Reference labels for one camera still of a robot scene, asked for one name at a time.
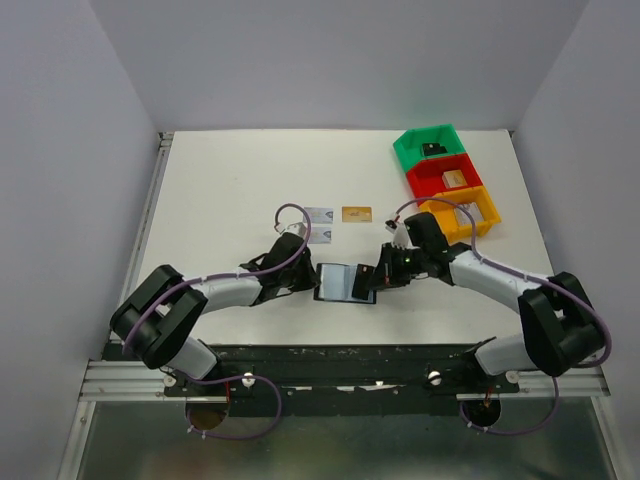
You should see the green plastic bin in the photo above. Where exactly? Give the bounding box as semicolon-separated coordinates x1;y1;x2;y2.
393;124;466;173

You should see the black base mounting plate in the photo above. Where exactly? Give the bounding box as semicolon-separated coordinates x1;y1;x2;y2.
164;344;519;417

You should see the aluminium extrusion rail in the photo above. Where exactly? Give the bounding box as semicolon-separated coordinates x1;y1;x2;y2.
79;132;174;402

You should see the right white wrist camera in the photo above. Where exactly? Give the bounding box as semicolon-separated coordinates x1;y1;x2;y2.
385;216;411;249

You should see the black leather card holder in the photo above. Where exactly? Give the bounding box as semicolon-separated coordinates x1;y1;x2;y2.
313;262;380;305

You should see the black credit card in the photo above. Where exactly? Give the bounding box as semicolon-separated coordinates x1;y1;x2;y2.
351;264;376;304

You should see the silver grey credit card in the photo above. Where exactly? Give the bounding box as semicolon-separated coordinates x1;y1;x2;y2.
304;207;334;224

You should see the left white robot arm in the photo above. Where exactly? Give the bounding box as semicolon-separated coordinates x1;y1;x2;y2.
110;230;319;381

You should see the black part in green bin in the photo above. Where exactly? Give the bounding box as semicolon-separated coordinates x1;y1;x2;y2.
421;142;448;158

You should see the yellow plastic bin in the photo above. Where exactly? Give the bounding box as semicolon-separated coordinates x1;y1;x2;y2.
419;186;502;244

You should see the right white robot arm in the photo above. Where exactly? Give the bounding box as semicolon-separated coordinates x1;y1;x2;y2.
364;213;611;377

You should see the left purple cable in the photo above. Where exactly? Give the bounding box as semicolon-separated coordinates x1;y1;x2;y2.
122;202;315;441

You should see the white box in yellow bin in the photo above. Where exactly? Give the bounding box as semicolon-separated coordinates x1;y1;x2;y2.
453;202;485;227

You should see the red plastic bin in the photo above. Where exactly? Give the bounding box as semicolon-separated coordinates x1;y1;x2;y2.
406;153;483;198

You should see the white box in red bin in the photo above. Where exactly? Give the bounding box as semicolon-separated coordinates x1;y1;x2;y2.
442;170;467;189

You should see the gold credit card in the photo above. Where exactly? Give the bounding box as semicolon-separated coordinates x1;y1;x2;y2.
341;206;373;223

